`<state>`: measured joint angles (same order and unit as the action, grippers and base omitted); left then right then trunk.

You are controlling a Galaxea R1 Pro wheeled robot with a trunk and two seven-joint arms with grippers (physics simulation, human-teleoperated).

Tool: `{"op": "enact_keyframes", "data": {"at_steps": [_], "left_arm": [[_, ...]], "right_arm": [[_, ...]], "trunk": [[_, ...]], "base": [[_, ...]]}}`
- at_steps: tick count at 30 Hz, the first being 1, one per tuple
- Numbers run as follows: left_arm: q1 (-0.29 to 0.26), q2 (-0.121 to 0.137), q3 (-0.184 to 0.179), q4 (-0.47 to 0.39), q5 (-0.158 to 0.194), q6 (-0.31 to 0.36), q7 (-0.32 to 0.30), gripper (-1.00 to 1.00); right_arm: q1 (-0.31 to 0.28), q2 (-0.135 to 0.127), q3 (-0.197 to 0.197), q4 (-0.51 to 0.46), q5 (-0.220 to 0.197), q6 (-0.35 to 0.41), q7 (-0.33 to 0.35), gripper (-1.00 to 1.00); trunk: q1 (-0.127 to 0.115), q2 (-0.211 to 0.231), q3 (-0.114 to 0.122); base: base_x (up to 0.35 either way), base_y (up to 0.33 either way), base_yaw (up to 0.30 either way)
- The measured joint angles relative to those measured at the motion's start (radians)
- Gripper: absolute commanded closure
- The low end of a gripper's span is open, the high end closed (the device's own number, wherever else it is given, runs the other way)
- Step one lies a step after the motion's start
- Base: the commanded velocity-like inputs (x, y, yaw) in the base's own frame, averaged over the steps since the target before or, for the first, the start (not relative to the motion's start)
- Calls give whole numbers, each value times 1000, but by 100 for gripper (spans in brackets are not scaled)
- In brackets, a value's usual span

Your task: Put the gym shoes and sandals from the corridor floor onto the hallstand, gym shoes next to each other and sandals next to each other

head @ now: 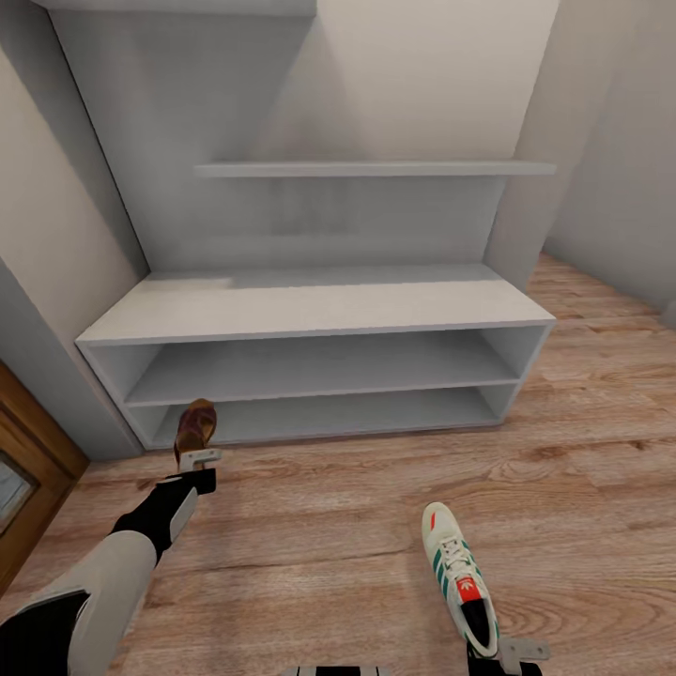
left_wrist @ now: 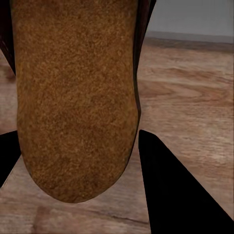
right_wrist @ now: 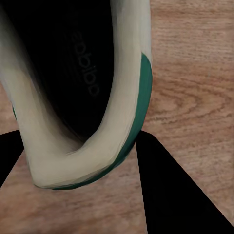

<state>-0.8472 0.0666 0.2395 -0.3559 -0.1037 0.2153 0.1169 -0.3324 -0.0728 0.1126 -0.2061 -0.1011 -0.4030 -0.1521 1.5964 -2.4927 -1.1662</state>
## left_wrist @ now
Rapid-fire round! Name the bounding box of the sandal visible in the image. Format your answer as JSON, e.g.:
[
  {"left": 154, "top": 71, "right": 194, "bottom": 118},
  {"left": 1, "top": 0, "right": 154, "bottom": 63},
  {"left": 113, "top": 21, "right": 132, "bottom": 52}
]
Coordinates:
[{"left": 0, "top": 0, "right": 156, "bottom": 204}]

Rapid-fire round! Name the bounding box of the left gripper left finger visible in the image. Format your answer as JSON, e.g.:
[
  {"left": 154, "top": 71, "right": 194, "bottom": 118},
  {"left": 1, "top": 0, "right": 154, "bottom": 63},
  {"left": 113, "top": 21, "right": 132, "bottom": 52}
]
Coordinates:
[{"left": 0, "top": 131, "right": 21, "bottom": 188}]

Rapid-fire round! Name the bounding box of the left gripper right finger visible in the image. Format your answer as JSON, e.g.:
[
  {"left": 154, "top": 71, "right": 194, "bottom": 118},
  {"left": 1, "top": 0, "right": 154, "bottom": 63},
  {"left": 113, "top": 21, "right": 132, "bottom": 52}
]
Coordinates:
[{"left": 138, "top": 130, "right": 234, "bottom": 234}]

